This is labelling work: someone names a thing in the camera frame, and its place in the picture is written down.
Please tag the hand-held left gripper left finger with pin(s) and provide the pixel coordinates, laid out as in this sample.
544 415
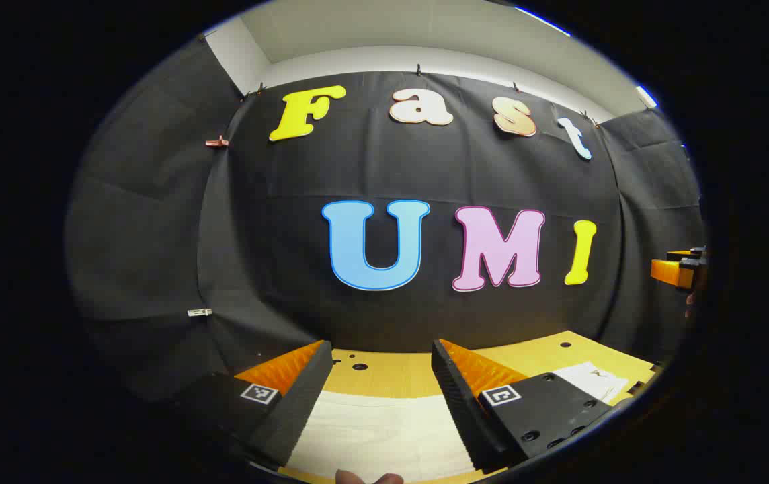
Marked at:
304 396

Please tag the ceiling light strip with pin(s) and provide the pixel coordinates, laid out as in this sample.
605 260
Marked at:
646 96

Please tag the silver cloth clip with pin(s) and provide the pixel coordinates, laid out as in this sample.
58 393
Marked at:
199 312

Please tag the black backdrop cloth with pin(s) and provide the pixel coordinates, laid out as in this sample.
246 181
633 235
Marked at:
277 269

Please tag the copper cloth clip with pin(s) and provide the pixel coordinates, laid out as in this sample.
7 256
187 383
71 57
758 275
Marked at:
218 142

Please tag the white jeans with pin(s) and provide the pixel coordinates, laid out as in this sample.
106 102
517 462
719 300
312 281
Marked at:
384 437

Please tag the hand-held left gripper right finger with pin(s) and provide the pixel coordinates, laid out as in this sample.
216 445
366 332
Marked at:
455 403

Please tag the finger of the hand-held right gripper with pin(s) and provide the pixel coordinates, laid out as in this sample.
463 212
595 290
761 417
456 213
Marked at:
665 270

